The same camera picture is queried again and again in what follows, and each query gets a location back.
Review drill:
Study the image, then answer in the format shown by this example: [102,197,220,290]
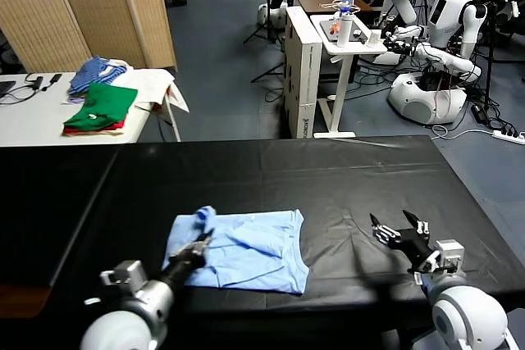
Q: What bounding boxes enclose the tall white cardboard box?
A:
[282,5,323,139]

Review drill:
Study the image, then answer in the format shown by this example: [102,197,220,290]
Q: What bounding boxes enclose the black cable with adapter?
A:
[0,72,64,105]

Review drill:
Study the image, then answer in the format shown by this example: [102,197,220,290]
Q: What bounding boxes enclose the white cloth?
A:
[118,64,191,113]

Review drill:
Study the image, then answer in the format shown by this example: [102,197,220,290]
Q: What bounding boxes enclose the white side table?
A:
[0,69,182,147]

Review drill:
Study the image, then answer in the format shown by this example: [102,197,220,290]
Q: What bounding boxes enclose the white standing desk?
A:
[309,12,389,139]

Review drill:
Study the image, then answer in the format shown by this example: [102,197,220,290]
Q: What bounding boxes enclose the white cylinder flask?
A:
[336,15,353,46]

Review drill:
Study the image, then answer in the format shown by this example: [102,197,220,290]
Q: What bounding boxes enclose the white power strip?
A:
[493,128,525,141]

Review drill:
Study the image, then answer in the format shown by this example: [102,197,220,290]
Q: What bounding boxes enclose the light blue t-shirt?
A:
[162,204,310,295]

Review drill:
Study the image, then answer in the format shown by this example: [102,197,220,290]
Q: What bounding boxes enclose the white humanoid robot with base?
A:
[383,0,491,125]

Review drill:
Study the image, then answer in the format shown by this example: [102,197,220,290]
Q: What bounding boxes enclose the black light stand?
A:
[482,0,498,111]

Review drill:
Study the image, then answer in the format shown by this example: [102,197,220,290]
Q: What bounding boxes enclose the black table cover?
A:
[0,134,525,339]

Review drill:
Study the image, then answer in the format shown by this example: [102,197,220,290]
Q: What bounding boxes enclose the folded green shirt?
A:
[63,81,139,130]

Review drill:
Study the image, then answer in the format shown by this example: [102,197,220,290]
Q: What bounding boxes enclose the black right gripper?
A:
[369,209,441,273]

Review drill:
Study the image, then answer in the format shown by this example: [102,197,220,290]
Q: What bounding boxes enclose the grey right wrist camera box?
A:
[434,239,466,272]

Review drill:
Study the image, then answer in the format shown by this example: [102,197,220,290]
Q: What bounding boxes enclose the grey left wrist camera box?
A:
[100,260,148,290]

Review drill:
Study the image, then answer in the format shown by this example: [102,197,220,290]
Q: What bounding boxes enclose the bamboo folding screen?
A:
[0,0,177,73]

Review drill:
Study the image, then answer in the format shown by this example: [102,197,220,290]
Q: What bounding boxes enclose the folded red shirt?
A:
[62,118,126,135]

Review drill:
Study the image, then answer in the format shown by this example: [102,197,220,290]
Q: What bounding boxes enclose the black tripod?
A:
[244,0,288,45]

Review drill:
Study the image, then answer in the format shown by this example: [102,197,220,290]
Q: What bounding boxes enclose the small white robot base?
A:
[257,2,288,30]

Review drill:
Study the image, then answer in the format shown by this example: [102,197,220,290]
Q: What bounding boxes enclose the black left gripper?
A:
[163,228,216,282]

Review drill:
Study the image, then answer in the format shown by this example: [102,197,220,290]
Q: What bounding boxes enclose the blue striped shirt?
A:
[67,55,127,94]

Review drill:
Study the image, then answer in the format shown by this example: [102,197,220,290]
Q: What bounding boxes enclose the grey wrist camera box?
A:
[434,239,466,272]
[100,260,148,290]

